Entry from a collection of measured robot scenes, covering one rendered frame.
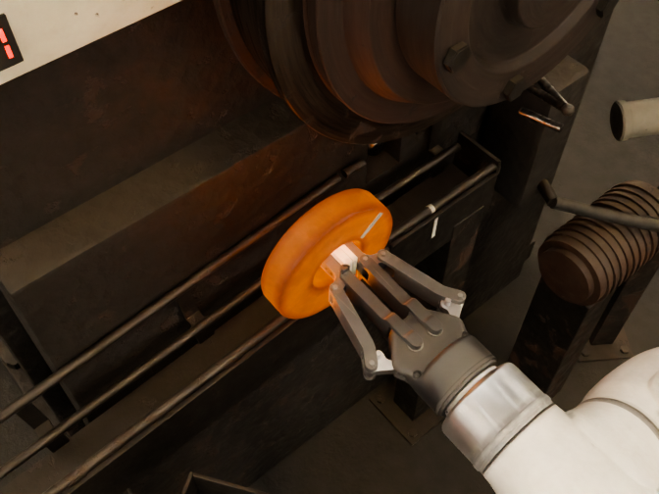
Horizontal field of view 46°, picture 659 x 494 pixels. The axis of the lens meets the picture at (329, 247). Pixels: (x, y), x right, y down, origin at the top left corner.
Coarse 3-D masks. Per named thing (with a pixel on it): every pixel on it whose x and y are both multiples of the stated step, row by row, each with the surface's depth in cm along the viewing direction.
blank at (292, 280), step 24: (360, 192) 77; (312, 216) 73; (336, 216) 73; (360, 216) 75; (384, 216) 78; (288, 240) 73; (312, 240) 72; (336, 240) 75; (360, 240) 79; (384, 240) 83; (288, 264) 73; (312, 264) 75; (264, 288) 77; (288, 288) 75; (312, 288) 79; (288, 312) 79; (312, 312) 83
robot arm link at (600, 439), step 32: (544, 416) 64; (576, 416) 65; (608, 416) 66; (640, 416) 67; (512, 448) 63; (544, 448) 62; (576, 448) 62; (608, 448) 63; (640, 448) 64; (512, 480) 63; (544, 480) 61; (576, 480) 61; (608, 480) 61; (640, 480) 62
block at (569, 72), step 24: (552, 72) 101; (576, 72) 101; (528, 96) 102; (576, 96) 103; (504, 120) 109; (528, 120) 105; (504, 144) 111; (528, 144) 107; (552, 144) 108; (504, 168) 114; (528, 168) 110; (552, 168) 115; (504, 192) 117; (528, 192) 115
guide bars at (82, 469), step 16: (480, 176) 101; (448, 192) 100; (464, 192) 102; (400, 224) 97; (416, 224) 99; (272, 320) 90; (288, 320) 92; (256, 336) 89; (240, 352) 88; (208, 368) 88; (224, 368) 88; (192, 384) 87; (176, 400) 86; (144, 416) 85; (160, 416) 85; (128, 432) 84; (112, 448) 83; (80, 464) 83; (96, 464) 83; (64, 480) 82
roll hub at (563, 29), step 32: (416, 0) 57; (448, 0) 55; (480, 0) 60; (512, 0) 60; (544, 0) 63; (576, 0) 66; (416, 32) 59; (448, 32) 58; (480, 32) 63; (512, 32) 66; (544, 32) 70; (576, 32) 72; (416, 64) 63; (480, 64) 65; (512, 64) 69; (544, 64) 72; (448, 96) 64; (480, 96) 68
